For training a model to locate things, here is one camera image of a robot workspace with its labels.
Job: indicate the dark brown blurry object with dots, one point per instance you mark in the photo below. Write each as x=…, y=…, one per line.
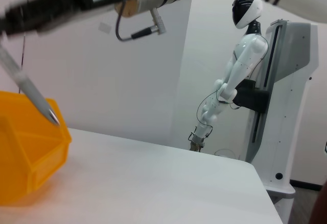
x=320, y=206

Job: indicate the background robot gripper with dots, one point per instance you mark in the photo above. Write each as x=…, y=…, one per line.
x=197, y=143

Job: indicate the grey ballpoint pen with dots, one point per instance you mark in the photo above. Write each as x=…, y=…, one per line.
x=30, y=91

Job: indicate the background white robot column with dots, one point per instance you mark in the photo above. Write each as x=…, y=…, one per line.
x=288, y=101

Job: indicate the small white wall sticker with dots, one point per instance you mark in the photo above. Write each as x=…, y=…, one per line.
x=104, y=27

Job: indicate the background robot head black white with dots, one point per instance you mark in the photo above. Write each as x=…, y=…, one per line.
x=246, y=11

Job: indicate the navy white blurry object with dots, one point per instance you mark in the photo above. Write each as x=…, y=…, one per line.
x=326, y=148

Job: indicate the yellow plastic bin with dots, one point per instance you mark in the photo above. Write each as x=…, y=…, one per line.
x=28, y=152

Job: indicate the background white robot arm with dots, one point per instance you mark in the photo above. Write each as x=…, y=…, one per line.
x=230, y=86

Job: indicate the background robot white torso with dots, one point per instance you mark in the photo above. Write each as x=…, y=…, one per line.
x=251, y=53

